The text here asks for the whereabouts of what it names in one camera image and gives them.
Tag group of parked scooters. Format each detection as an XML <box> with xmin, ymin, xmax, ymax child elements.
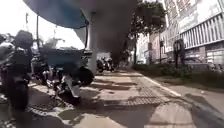
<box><xmin>96</xmin><ymin>56</ymin><xmax>116</xmax><ymax>74</ymax></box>

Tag grey paved sidewalk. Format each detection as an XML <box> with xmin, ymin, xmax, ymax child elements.
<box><xmin>0</xmin><ymin>68</ymin><xmax>224</xmax><ymax>128</ymax></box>

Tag grey concrete overpass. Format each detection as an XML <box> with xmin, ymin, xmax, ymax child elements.
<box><xmin>74</xmin><ymin>0</ymin><xmax>139</xmax><ymax>75</ymax></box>

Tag metal drain grate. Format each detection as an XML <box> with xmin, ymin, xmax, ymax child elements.
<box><xmin>125</xmin><ymin>96</ymin><xmax>172</xmax><ymax>107</ymax></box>

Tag tree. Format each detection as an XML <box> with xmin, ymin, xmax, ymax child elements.
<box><xmin>128</xmin><ymin>1</ymin><xmax>168</xmax><ymax>66</ymax></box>

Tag dark sign on pole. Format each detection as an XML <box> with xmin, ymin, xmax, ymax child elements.
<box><xmin>172</xmin><ymin>38</ymin><xmax>186</xmax><ymax>70</ymax></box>

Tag green planting strip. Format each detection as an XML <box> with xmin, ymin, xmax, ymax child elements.
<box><xmin>132</xmin><ymin>62</ymin><xmax>224</xmax><ymax>90</ymax></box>

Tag blue canopy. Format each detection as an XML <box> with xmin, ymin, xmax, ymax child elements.
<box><xmin>22</xmin><ymin>0</ymin><xmax>90</xmax><ymax>30</ymax></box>

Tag building with grey facade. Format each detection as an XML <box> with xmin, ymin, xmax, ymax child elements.
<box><xmin>163</xmin><ymin>0</ymin><xmax>224</xmax><ymax>66</ymax></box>

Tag black parked scooter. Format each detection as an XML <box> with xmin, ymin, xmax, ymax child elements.
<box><xmin>0</xmin><ymin>29</ymin><xmax>35</xmax><ymax>114</ymax></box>

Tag grey asphalt strip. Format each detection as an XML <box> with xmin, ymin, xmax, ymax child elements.
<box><xmin>133</xmin><ymin>70</ymin><xmax>224</xmax><ymax>128</ymax></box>

